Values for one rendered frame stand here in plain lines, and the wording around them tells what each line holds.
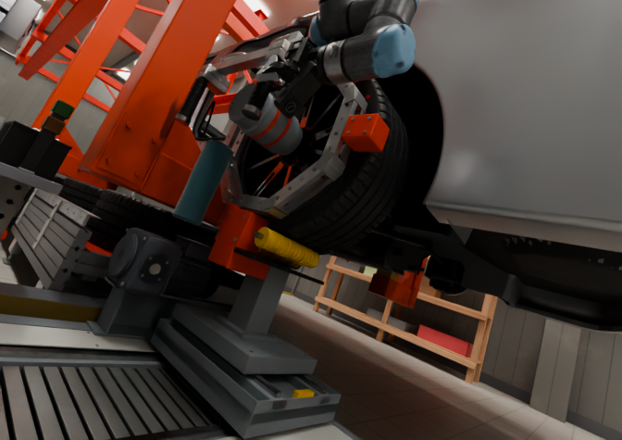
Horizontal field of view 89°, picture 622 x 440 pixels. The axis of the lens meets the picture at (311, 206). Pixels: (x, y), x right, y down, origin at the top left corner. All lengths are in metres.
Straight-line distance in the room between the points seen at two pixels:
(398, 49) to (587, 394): 4.57
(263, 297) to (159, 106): 0.75
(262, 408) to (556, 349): 4.04
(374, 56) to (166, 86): 0.87
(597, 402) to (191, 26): 4.84
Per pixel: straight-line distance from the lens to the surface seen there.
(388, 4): 0.64
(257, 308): 1.04
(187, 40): 1.36
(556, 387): 4.60
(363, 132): 0.81
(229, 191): 1.06
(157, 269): 1.08
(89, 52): 3.27
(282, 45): 0.83
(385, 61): 0.57
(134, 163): 1.22
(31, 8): 0.94
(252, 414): 0.82
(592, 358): 4.88
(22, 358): 1.02
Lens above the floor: 0.46
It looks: 12 degrees up
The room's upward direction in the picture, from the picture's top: 21 degrees clockwise
